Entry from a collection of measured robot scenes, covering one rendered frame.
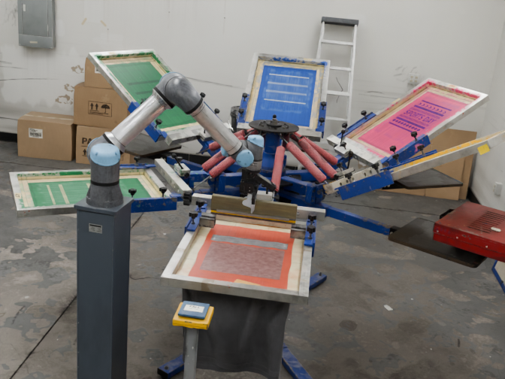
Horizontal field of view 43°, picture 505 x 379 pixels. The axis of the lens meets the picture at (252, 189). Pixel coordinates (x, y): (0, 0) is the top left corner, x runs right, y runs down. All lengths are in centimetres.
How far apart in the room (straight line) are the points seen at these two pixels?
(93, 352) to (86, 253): 47
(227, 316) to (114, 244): 55
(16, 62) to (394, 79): 418
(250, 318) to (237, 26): 476
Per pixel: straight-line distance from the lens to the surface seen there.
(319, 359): 400
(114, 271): 276
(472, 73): 718
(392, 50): 703
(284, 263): 285
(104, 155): 263
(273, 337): 274
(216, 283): 255
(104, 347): 295
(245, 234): 311
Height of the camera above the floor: 216
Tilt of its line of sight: 19 degrees down
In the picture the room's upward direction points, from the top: 5 degrees clockwise
